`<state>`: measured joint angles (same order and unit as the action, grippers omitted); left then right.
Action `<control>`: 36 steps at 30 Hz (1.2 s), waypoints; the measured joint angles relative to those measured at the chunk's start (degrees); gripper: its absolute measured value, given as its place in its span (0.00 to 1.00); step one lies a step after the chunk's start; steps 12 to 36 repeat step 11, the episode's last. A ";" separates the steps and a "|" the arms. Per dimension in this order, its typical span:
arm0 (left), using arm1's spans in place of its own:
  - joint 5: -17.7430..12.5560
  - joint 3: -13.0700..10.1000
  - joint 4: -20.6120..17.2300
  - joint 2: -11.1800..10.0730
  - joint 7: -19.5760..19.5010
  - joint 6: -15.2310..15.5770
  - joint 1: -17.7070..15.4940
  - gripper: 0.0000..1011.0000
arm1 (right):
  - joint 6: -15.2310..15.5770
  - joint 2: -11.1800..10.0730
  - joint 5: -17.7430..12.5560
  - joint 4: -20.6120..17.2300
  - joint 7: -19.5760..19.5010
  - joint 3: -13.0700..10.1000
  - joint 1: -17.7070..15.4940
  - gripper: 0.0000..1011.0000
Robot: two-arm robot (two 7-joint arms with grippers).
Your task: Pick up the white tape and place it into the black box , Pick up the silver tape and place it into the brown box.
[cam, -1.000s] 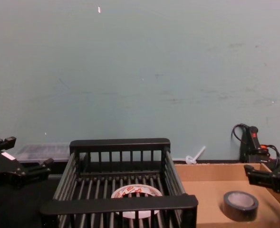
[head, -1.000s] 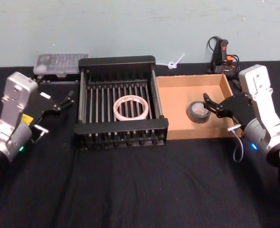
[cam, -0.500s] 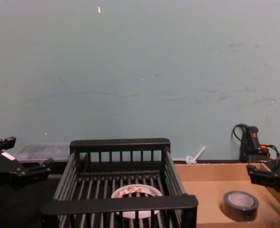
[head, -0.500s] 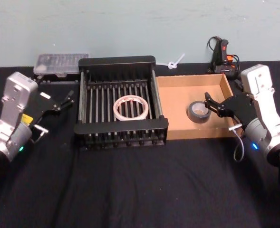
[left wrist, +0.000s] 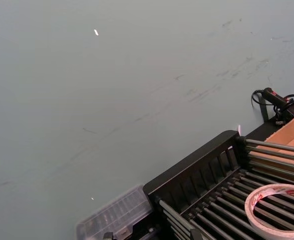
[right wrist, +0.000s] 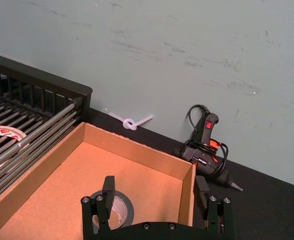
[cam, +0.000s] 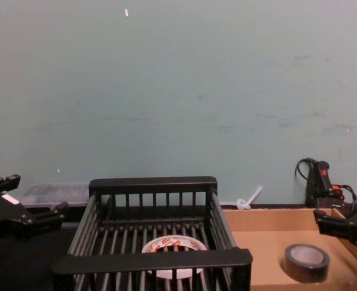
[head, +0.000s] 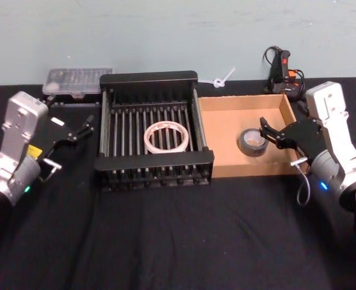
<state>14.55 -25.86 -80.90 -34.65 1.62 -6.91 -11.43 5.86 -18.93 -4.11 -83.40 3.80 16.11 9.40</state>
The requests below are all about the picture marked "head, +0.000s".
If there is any clear plastic case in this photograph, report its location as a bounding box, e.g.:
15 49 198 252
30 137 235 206
41 68 114 99

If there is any white three-armed plastic piece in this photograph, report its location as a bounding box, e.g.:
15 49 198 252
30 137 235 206
199 68 237 89

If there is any gripper cable silver plug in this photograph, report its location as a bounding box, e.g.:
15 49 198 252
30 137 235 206
40 159 63 184
290 156 314 207

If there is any right gripper cable silver plug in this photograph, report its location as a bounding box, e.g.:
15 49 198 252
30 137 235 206
290 156 314 207

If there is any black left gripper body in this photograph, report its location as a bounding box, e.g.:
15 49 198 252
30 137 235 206
29 115 79 166

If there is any silver tape roll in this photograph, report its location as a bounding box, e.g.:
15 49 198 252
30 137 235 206
236 127 270 159

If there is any black corded tool red switch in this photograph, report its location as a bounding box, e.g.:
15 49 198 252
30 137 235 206
262 45 309 114

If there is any black rack with steel bars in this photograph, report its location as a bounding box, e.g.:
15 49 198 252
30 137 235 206
93 70 215 193

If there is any plain pale wall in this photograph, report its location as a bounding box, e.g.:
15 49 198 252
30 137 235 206
0 0 356 88

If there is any black table cloth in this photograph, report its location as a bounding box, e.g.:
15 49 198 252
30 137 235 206
0 77 356 290

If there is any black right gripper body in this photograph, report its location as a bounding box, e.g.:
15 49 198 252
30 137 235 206
277 117 328 161

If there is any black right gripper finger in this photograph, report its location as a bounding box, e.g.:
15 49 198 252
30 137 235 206
258 117 284 137
259 129 285 150

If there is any shallow brown cardboard tray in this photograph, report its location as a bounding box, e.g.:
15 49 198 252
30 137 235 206
198 93 311 179

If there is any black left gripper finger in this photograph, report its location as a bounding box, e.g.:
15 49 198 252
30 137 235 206
38 94 57 117
70 114 95 143

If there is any white tape roll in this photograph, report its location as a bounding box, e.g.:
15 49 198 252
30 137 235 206
143 120 189 155

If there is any left gripper cable silver plug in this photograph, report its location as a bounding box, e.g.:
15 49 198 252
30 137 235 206
40 159 63 184

